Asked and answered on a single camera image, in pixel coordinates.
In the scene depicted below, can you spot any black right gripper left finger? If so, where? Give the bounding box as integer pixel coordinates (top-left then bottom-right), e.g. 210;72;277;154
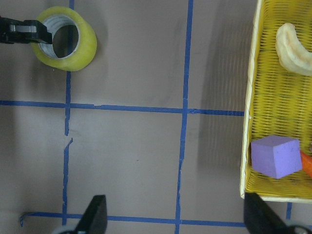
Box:
73;195;108;234

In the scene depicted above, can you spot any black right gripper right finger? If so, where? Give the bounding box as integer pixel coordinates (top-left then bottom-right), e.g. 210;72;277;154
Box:
244;193;288;234

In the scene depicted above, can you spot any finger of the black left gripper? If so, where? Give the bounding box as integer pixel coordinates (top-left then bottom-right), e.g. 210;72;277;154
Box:
0;17;52;44

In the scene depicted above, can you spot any yellow clear tape roll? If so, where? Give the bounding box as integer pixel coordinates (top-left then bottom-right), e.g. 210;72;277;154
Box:
31;6;97;72

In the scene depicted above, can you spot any purple foam cube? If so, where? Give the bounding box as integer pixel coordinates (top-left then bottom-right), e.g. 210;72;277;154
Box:
251;135;303;179

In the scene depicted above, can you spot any orange toy carrot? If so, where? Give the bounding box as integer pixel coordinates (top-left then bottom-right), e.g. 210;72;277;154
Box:
300;151;312;177

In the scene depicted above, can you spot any yellow woven plastic tray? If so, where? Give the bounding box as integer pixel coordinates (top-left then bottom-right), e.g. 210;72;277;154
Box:
240;0;312;204

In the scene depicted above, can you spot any beige toy croissant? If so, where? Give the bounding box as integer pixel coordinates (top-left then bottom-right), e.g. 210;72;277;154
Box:
275;23;312;77

